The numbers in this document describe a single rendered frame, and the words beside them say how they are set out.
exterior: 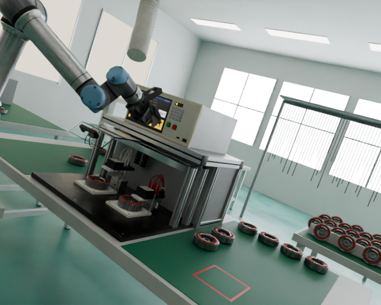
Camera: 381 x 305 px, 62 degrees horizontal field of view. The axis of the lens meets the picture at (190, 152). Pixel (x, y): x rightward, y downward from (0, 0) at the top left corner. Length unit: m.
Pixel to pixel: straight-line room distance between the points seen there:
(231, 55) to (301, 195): 4.02
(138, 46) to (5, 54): 1.53
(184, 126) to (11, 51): 0.73
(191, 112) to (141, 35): 1.43
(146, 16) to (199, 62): 6.58
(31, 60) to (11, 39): 5.03
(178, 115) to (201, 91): 7.58
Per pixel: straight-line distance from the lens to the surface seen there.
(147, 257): 1.17
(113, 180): 1.72
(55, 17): 6.51
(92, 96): 1.09
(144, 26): 2.83
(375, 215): 7.51
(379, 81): 7.76
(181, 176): 1.60
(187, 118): 1.47
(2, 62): 1.34
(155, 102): 1.60
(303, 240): 2.26
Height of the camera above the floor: 1.27
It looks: 7 degrees down
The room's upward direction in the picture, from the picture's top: 19 degrees clockwise
